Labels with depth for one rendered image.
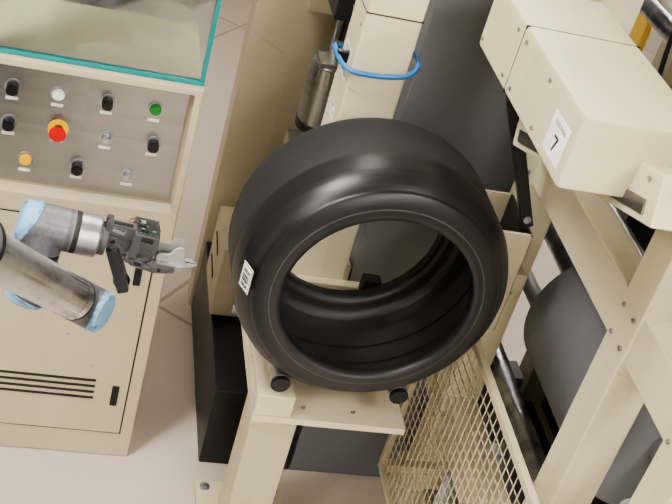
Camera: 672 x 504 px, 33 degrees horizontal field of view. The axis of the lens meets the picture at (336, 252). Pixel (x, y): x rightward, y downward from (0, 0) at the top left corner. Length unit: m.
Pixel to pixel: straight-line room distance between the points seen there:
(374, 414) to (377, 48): 0.85
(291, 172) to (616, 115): 0.68
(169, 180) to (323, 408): 0.77
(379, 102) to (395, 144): 0.27
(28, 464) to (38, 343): 0.42
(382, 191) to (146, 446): 1.64
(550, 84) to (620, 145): 0.20
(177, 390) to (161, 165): 1.07
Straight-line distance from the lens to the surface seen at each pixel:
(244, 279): 2.38
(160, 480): 3.59
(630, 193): 2.13
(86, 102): 2.97
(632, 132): 2.09
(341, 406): 2.74
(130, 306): 3.25
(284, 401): 2.63
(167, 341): 4.08
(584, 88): 2.15
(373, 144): 2.38
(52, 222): 2.39
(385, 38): 2.57
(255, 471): 3.31
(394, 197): 2.29
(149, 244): 2.42
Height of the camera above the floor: 2.55
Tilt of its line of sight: 32 degrees down
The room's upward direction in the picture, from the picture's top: 17 degrees clockwise
